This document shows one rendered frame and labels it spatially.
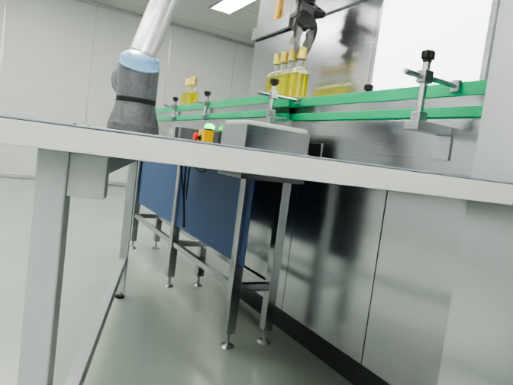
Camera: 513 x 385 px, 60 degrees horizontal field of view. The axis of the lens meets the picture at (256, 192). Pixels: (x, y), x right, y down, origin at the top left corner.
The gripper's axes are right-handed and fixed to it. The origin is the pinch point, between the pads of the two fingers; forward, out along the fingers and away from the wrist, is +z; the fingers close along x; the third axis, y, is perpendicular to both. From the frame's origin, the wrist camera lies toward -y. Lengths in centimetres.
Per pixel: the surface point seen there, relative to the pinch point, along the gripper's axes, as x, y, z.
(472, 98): -2, -77, 22
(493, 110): 15, -96, 29
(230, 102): 15.8, 26.4, 20.4
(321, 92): -11.9, 1.8, 13.2
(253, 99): 14.3, 6.4, 20.2
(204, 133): 25, 29, 34
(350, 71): -13.1, -13.7, 6.9
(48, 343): 79, -83, 70
